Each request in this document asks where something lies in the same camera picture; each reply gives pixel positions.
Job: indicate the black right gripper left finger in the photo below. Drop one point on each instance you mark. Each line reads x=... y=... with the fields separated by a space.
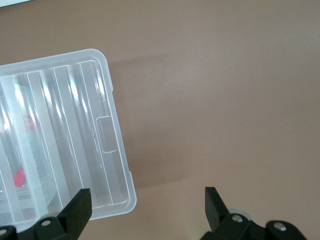
x=72 y=215

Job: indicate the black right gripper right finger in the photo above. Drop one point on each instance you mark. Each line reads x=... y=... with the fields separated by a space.
x=217 y=215

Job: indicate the clear ribbed box lid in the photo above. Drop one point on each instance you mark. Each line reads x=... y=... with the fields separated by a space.
x=75 y=125

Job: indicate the clear plastic storage box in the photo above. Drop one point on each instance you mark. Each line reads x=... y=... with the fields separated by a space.
x=25 y=150

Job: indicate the red block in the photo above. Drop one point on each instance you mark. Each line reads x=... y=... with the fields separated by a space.
x=20 y=178
x=30 y=124

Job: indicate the brown table cover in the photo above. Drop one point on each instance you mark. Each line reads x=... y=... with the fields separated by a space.
x=225 y=100

